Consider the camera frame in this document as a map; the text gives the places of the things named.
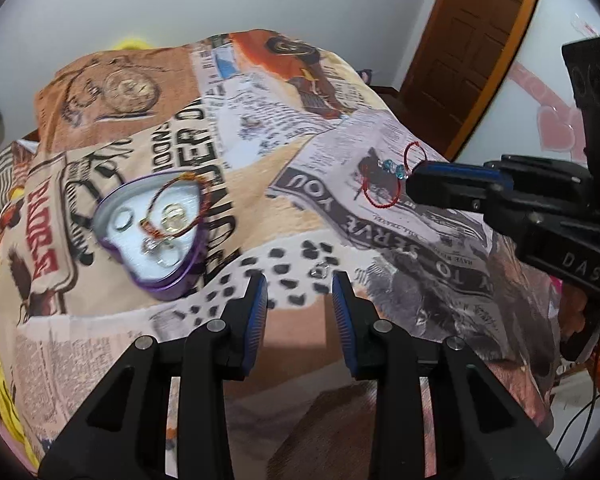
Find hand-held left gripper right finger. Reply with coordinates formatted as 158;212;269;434
331;271;567;480

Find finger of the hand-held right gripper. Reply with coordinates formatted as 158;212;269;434
405;166;600;283
419;155;595;197

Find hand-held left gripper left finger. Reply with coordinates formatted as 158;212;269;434
37;271;270;480

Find red string bracelet blue beads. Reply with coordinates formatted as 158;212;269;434
361;141;427;208

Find silver ornament ring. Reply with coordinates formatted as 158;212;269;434
141;236;175;266

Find clear stone ring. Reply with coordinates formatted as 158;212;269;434
160;202;187;227

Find brown braided bracelet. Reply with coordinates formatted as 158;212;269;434
139;172;212;240

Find purple heart-shaped tin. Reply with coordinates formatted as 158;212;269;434
92;170;210;303

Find pink heart sticker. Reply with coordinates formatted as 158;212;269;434
509;60;589;154

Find brown wooden door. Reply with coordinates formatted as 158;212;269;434
399;0;548;162

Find printed newspaper-pattern blanket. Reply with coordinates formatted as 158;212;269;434
0;32;563;480

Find yellow cloth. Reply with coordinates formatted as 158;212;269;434
0;240;42;467

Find thin black cable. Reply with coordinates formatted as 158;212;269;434
552;390;600;462

